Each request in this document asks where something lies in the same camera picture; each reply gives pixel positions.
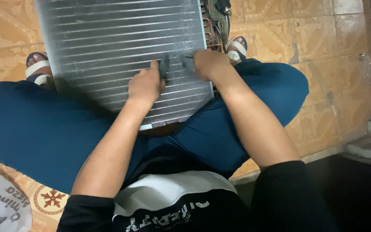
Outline person's white strap sandal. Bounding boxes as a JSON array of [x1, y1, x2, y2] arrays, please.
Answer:
[[225, 36, 248, 64], [25, 52, 56, 87]]

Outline person's black and white shirt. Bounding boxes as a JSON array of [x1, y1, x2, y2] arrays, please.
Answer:
[[57, 160, 341, 232]]

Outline person's left hand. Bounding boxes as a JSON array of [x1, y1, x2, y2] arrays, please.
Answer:
[[127, 60, 167, 108]]

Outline finned aluminium condenser coil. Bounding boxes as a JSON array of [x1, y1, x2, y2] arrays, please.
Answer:
[[33, 0, 215, 131]]

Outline person's left foot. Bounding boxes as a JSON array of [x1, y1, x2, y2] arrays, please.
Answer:
[[27, 53, 49, 67]]

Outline person's right foot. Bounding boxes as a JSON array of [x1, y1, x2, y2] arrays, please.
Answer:
[[227, 38, 246, 56]]

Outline person's foot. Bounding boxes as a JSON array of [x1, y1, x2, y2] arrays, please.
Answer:
[[27, 53, 49, 67], [227, 38, 246, 56]]

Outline person's right white strap sandal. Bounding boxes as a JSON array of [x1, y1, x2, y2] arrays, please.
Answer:
[[225, 36, 248, 64]]

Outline person's blue trousers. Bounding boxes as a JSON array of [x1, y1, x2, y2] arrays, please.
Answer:
[[0, 58, 310, 195]]

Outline black fin comb tool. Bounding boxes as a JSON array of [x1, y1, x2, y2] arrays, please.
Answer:
[[180, 54, 196, 73], [158, 55, 171, 81]]

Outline copper pipe bends with valve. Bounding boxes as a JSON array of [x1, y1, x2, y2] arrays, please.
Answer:
[[200, 0, 233, 54]]

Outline person's left white strap sandal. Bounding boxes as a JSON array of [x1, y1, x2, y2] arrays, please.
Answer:
[[25, 52, 56, 87]]

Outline person's right hand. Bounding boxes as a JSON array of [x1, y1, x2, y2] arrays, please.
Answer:
[[193, 49, 235, 84]]

